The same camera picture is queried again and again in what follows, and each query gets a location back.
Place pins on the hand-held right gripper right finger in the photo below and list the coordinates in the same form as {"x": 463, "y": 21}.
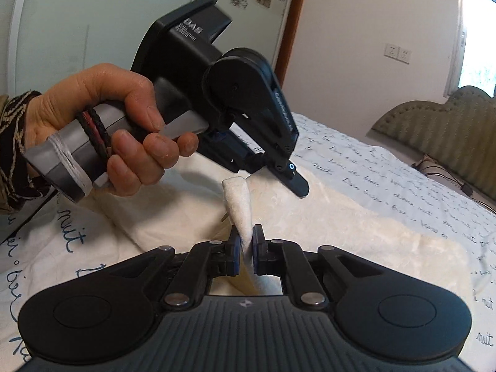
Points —
{"x": 255, "y": 254}

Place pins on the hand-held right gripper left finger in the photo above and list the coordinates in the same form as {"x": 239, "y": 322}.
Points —
{"x": 233, "y": 252}

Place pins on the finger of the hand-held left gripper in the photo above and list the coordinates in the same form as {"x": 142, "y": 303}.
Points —
{"x": 296, "y": 184}
{"x": 232, "y": 155}

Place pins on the cream blanket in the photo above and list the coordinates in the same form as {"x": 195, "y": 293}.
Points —
{"x": 348, "y": 240}

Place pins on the person's left forearm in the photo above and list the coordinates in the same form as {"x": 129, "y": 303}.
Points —
{"x": 11, "y": 143}

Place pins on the person's left hand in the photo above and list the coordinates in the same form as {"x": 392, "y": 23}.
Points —
{"x": 89, "y": 89}

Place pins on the white script printed blanket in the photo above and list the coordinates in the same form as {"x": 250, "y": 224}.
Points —
{"x": 368, "y": 170}

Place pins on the flower patterned glass door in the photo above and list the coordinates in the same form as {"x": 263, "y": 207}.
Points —
{"x": 77, "y": 27}

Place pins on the black red braided band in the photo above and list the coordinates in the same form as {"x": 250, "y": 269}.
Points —
{"x": 95, "y": 131}

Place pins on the patterned pillow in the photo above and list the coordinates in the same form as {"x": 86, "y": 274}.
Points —
{"x": 438, "y": 168}

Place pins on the green padded headboard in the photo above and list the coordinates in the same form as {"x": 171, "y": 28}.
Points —
{"x": 445, "y": 124}

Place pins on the window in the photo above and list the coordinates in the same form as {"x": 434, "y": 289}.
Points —
{"x": 480, "y": 46}

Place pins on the brown wooden door frame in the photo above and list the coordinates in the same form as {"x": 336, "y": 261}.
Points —
{"x": 294, "y": 27}

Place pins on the white wall outlet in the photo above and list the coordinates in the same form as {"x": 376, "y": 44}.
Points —
{"x": 405, "y": 55}
{"x": 391, "y": 50}

